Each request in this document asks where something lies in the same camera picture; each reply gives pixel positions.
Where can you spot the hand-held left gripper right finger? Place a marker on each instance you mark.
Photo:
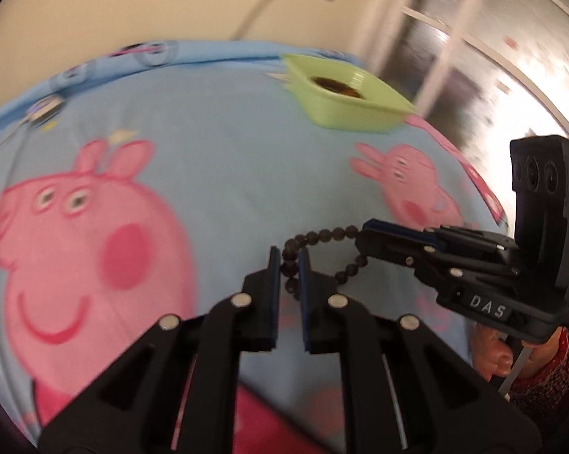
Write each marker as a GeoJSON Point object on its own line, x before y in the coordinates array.
{"type": "Point", "coordinates": [305, 298]}

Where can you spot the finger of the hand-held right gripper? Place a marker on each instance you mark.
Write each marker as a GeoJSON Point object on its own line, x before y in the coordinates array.
{"type": "Point", "coordinates": [393, 253]}
{"type": "Point", "coordinates": [398, 234]}

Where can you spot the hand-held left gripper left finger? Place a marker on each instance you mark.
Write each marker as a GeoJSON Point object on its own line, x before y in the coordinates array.
{"type": "Point", "coordinates": [275, 293]}

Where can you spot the light green plastic basin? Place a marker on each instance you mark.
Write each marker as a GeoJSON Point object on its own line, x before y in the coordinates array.
{"type": "Point", "coordinates": [341, 114]}

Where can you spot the person's right hand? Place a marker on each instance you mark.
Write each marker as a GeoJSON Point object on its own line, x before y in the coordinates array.
{"type": "Point", "coordinates": [492, 354]}

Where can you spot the blue cartoon printed bedsheet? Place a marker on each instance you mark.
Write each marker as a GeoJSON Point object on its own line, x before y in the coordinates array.
{"type": "Point", "coordinates": [246, 165]}

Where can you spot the white rounded electronic device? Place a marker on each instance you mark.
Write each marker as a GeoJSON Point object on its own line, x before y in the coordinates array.
{"type": "Point", "coordinates": [45, 109]}

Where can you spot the glossy wardrobe with white frame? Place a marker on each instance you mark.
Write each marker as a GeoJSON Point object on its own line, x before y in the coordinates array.
{"type": "Point", "coordinates": [478, 56]}

